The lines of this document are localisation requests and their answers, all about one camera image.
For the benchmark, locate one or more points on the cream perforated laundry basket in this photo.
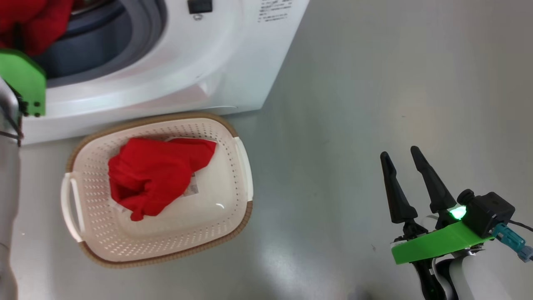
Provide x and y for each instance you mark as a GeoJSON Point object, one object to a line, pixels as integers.
{"type": "Point", "coordinates": [216, 196]}

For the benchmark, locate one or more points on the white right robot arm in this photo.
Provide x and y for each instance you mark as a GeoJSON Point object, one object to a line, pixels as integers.
{"type": "Point", "coordinates": [474, 277]}

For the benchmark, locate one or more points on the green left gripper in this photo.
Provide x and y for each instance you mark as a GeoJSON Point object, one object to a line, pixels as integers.
{"type": "Point", "coordinates": [23, 79]}

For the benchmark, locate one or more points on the grey rubber door gasket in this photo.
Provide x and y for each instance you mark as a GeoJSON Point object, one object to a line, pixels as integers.
{"type": "Point", "coordinates": [141, 37]}

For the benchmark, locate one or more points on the red and white garment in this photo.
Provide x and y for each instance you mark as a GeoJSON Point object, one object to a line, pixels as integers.
{"type": "Point", "coordinates": [41, 21]}

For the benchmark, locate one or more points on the white washing machine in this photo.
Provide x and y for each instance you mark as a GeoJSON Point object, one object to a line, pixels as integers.
{"type": "Point", "coordinates": [200, 71]}

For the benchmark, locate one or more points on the black door latch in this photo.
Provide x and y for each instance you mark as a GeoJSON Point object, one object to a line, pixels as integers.
{"type": "Point", "coordinates": [200, 6]}

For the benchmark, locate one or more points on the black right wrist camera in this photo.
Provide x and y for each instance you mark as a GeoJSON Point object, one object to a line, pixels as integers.
{"type": "Point", "coordinates": [489, 212]}

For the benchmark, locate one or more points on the basket barcode sticker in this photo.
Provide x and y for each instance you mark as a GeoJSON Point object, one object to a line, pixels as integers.
{"type": "Point", "coordinates": [191, 187]}

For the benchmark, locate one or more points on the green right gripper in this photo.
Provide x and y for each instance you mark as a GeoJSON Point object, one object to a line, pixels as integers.
{"type": "Point", "coordinates": [437, 243]}

